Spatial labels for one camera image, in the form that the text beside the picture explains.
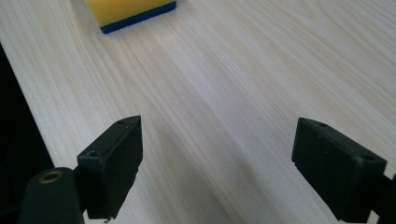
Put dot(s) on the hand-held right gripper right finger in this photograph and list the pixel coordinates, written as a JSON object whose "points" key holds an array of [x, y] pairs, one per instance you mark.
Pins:
{"points": [[337, 174]]}

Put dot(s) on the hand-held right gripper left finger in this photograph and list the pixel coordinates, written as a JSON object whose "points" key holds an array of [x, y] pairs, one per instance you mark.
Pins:
{"points": [[109, 174]]}

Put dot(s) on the yellow and blue sponge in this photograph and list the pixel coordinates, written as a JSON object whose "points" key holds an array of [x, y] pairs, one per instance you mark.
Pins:
{"points": [[130, 12]]}

